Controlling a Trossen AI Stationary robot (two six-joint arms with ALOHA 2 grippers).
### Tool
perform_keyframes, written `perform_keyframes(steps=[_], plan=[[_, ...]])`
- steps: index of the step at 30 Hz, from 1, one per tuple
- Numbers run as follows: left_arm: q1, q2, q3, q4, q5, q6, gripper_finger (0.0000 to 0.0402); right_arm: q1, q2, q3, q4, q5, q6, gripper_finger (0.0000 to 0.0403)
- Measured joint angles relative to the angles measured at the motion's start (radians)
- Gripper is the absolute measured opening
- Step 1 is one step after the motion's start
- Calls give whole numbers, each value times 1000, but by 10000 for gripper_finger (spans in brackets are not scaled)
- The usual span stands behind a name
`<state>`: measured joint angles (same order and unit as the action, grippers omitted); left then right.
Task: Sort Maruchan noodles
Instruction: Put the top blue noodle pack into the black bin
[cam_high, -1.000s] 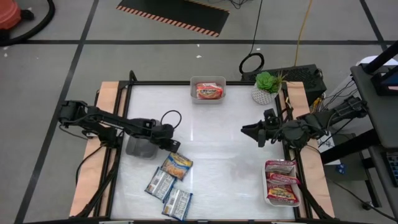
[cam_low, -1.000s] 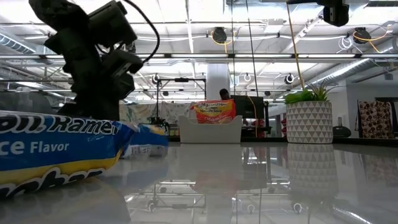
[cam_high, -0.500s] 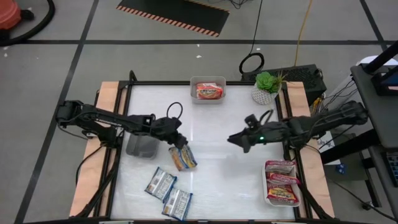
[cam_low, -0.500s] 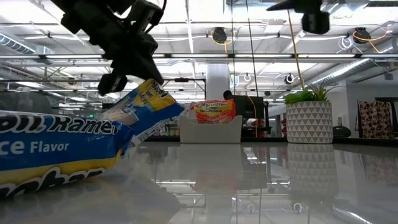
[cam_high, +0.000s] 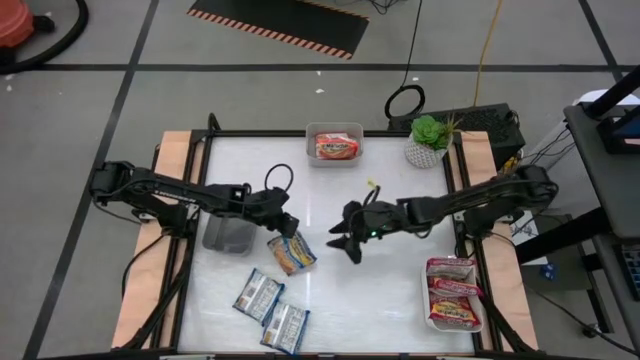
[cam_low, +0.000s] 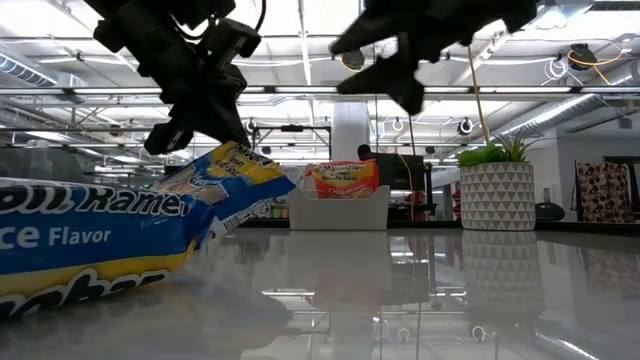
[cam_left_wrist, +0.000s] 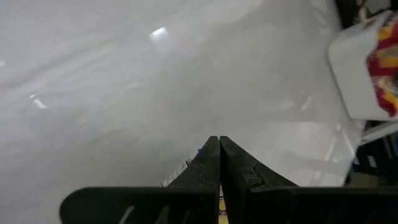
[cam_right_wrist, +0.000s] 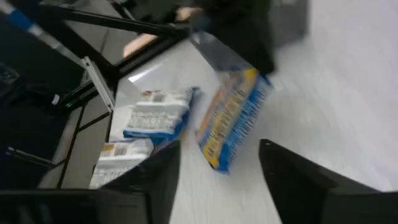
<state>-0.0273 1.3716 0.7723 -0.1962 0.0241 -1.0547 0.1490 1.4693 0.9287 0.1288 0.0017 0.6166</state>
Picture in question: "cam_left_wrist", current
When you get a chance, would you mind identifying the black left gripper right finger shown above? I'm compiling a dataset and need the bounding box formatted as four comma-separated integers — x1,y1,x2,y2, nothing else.
220,136,398,224

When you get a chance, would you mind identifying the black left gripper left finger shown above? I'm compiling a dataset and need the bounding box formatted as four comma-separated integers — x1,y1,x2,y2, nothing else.
58,136,221,224

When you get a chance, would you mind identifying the red Maruchan noodle pack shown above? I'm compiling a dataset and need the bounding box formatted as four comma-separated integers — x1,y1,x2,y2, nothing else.
371,76,398,118
366,18,398,78

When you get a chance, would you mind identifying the white plastic bin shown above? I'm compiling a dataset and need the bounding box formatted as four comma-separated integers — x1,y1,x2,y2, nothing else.
326,9,398,122

